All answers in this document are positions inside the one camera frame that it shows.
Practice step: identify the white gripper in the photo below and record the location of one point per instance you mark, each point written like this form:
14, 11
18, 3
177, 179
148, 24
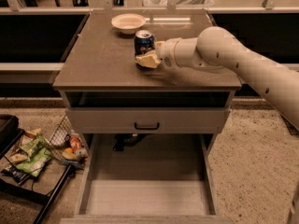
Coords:
166, 53

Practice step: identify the blue pepsi can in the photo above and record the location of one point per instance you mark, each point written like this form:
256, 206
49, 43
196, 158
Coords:
144, 42

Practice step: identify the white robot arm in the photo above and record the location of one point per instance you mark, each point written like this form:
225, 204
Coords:
215, 49

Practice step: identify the grey drawer cabinet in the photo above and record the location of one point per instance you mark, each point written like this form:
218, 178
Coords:
100, 72

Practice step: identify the closed grey top drawer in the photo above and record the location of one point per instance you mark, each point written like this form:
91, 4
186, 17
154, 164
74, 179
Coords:
172, 120

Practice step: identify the red snack can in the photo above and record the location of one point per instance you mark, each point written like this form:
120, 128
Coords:
75, 143

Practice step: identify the open grey middle drawer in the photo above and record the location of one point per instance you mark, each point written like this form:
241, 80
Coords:
163, 179

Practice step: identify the white paper bowl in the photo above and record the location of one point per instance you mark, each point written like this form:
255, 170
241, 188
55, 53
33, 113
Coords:
128, 23

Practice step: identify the orange fruit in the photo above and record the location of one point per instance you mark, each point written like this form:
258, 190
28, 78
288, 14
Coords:
69, 150

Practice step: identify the light green snack bag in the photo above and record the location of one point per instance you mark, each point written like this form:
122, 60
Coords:
33, 146

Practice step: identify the black snack tray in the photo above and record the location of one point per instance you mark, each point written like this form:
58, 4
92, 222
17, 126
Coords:
27, 155

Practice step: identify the green chip bag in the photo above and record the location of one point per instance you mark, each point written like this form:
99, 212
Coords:
34, 166

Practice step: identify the dark blue snack bag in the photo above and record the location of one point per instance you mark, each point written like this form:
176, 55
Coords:
18, 176

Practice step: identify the black drawer handle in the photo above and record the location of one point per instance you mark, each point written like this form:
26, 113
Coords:
147, 127

